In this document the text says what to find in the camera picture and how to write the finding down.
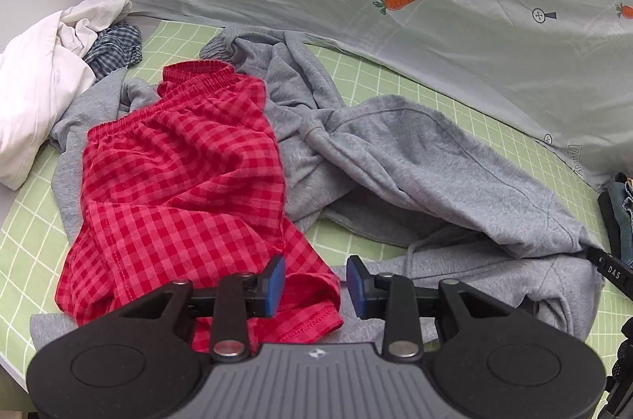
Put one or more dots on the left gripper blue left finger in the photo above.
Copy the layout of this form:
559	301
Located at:
270	287

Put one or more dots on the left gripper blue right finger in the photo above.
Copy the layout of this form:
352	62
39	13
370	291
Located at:
361	287

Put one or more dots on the red checked shorts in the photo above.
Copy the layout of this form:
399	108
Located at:
192	188

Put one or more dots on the grey zip hoodie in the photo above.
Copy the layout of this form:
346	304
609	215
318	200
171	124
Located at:
402	174

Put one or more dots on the folded black garment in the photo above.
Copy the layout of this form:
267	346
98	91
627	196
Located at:
610	223

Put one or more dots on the folded blue jeans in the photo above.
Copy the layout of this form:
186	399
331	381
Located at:
620	193

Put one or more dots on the green grid mat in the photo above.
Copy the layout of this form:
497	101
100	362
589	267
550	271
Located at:
33	241

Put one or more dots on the grey sweatpants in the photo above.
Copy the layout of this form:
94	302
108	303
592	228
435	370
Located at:
112	98

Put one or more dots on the blue plaid shorts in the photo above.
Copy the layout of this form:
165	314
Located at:
119	46

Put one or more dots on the white garment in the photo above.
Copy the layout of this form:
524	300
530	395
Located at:
42	71

